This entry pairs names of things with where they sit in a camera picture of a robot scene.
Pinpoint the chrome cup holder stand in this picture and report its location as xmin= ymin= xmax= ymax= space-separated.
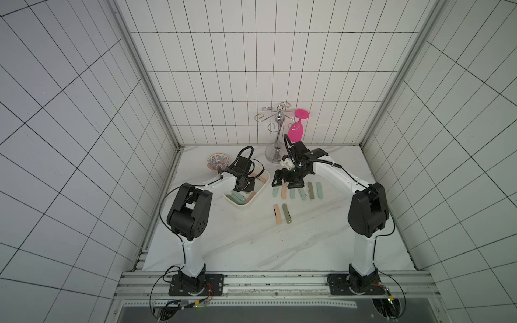
xmin=254 ymin=102 xmax=299 ymax=164

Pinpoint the small patterned dish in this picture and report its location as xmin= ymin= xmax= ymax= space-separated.
xmin=206 ymin=153 xmax=230 ymax=171

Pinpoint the peach folding fruit knife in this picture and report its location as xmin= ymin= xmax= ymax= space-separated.
xmin=281 ymin=183 xmax=288 ymax=199
xmin=273 ymin=204 xmax=282 ymax=225

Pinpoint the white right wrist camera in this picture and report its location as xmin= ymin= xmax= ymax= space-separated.
xmin=280 ymin=156 xmax=296 ymax=170

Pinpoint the white plastic storage box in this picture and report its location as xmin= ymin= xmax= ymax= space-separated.
xmin=223 ymin=170 xmax=270 ymax=209

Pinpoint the peach knife lower in box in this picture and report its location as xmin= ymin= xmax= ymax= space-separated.
xmin=246 ymin=191 xmax=257 ymax=204

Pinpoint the aluminium mounting rail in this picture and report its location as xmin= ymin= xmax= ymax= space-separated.
xmin=114 ymin=271 xmax=440 ymax=304

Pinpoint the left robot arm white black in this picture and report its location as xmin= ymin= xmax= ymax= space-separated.
xmin=160 ymin=146 xmax=264 ymax=284

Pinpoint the olive green folding fruit knife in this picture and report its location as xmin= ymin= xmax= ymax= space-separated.
xmin=308 ymin=182 xmax=315 ymax=200

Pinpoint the pink plastic wine glass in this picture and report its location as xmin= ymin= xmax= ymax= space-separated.
xmin=288 ymin=109 xmax=310 ymax=143

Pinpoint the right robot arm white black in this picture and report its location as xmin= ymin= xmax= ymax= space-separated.
xmin=272 ymin=135 xmax=390 ymax=294

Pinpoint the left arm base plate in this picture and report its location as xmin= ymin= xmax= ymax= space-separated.
xmin=168 ymin=273 xmax=225 ymax=297

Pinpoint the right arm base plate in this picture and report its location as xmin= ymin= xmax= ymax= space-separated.
xmin=327 ymin=274 xmax=385 ymax=296

